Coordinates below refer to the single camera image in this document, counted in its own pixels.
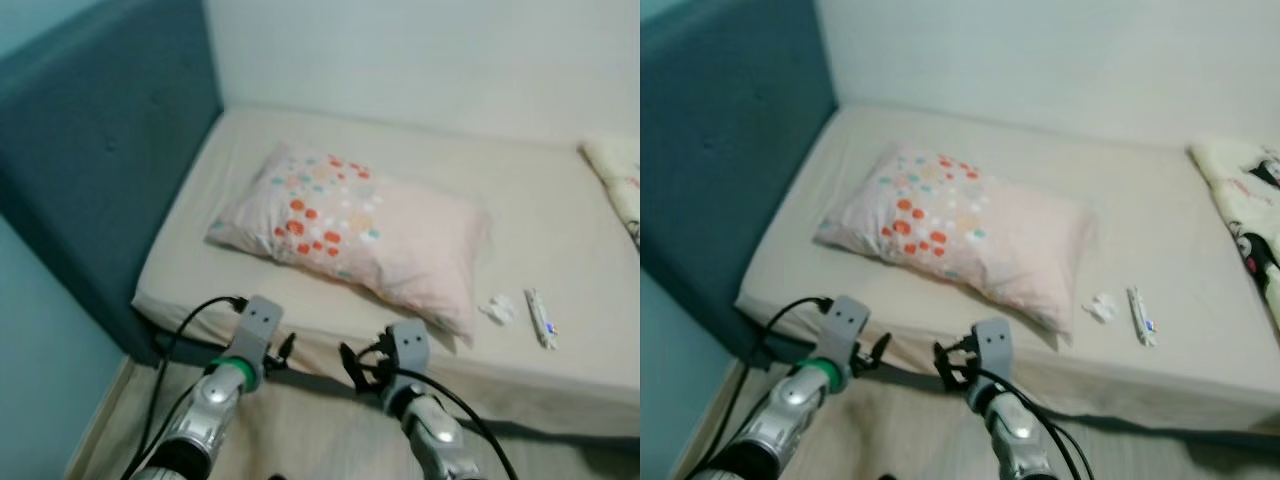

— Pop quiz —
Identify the pink dotted pillow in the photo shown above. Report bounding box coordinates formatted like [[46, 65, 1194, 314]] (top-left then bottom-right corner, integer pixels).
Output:
[[815, 142, 1096, 336], [205, 142, 491, 341]]

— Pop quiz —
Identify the white green printed tube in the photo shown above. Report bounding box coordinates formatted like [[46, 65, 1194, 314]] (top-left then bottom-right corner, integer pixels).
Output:
[[524, 288, 561, 351], [1126, 286, 1159, 348]]

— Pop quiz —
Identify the cream cartoon print blanket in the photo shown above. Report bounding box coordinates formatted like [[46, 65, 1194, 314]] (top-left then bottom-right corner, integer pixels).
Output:
[[1188, 135, 1280, 336], [580, 135, 641, 246]]

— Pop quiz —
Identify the beige sheeted bed mattress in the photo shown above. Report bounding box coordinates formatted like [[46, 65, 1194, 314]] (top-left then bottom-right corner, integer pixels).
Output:
[[132, 105, 641, 441], [735, 105, 1280, 436]]

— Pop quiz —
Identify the teal upholstered headboard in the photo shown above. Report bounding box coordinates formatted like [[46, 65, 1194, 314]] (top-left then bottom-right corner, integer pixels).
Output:
[[640, 0, 839, 366], [0, 0, 226, 363]]

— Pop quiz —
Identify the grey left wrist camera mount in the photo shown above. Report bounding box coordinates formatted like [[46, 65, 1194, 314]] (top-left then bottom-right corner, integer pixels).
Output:
[[818, 295, 871, 369], [233, 295, 286, 369]]

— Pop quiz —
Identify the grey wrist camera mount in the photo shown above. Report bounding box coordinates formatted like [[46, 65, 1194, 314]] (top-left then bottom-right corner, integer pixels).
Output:
[[385, 322, 431, 386], [233, 295, 286, 369], [818, 295, 871, 369], [972, 318, 1016, 379]]

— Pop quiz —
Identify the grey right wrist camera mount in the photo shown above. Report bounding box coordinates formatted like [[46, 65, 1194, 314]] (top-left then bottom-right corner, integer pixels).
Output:
[[385, 322, 431, 386], [972, 318, 1016, 379]]

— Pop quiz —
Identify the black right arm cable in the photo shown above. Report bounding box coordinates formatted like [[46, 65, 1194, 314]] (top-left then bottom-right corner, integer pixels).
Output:
[[975, 365, 1091, 480], [395, 365, 521, 480]]

